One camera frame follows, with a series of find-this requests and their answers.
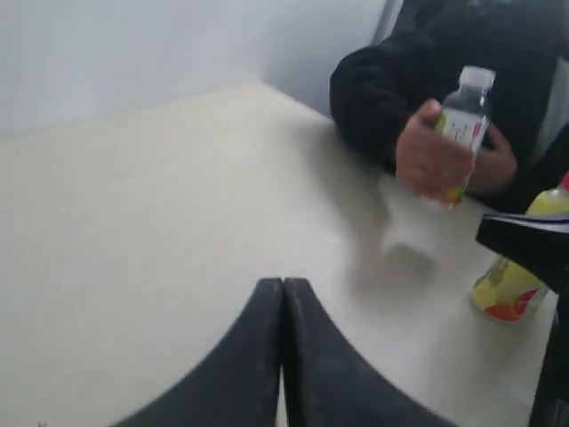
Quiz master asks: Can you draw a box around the yellow juice bottle red cap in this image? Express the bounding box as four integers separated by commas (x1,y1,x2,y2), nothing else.
471,173,568,323

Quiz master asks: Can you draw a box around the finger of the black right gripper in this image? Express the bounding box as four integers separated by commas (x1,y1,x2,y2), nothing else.
476,213,569,295

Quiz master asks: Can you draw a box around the floral label clear bottle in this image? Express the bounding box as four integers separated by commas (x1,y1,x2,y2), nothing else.
413,66,497,210

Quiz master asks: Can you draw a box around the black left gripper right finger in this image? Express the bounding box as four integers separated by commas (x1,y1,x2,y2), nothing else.
281,278,451,427

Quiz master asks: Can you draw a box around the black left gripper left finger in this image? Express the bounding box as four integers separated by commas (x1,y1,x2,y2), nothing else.
118,278,283,427

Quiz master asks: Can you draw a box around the black sleeved forearm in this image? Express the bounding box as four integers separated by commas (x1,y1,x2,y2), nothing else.
330,1,568,213

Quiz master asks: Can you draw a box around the person's open hand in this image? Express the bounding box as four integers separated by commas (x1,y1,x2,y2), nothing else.
395,98,519,201

